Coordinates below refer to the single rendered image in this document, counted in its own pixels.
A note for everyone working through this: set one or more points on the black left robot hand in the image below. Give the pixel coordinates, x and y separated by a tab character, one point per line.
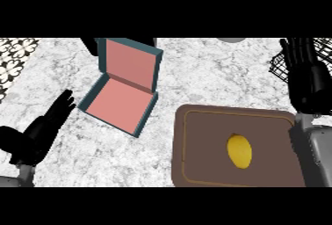
37	134

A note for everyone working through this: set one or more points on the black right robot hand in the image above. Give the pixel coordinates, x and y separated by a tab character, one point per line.
311	85

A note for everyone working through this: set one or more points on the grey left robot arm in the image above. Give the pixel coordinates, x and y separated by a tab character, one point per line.
23	175

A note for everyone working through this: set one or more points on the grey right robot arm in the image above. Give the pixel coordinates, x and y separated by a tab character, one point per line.
314	149

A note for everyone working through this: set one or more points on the brown tray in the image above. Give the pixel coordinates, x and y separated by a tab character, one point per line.
234	146

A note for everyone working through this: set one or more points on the yellow lemon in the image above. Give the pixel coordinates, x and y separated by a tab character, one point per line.
239	151

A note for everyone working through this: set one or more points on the grey round object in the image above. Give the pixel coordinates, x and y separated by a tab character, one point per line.
231	39

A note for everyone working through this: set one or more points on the black and white patterned mat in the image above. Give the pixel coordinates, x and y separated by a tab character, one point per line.
11	63

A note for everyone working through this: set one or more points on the open teal and pink box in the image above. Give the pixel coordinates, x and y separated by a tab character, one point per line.
122	85

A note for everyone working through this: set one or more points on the black object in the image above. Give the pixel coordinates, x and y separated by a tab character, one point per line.
90	46

